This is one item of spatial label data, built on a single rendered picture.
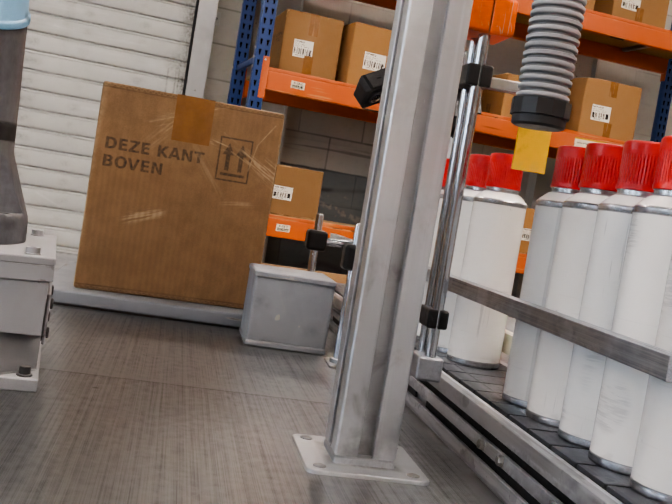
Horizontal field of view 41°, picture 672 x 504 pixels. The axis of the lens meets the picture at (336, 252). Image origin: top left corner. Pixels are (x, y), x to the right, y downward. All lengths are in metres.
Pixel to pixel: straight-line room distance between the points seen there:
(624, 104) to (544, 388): 4.69
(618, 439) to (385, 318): 0.18
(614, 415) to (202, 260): 0.75
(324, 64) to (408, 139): 4.00
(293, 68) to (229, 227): 3.39
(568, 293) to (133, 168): 0.70
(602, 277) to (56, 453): 0.37
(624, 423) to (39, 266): 0.44
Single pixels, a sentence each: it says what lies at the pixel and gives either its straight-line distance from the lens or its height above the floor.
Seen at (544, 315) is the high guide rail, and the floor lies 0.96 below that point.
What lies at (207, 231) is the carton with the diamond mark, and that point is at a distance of 1.21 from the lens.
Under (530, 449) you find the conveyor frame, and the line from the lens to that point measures 0.60.
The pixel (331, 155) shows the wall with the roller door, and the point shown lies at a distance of 5.36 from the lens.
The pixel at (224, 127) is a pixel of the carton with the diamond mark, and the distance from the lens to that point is 1.21.
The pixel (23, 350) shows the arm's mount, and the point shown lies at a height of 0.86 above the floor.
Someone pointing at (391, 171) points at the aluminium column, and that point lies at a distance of 0.62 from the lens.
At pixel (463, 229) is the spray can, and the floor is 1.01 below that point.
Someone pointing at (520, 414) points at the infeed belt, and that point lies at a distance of 0.69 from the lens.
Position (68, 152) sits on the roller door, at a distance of 5.00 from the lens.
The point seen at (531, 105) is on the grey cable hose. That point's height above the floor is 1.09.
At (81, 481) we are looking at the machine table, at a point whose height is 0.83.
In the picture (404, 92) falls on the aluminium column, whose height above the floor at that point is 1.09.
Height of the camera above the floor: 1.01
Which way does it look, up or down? 3 degrees down
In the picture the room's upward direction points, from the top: 9 degrees clockwise
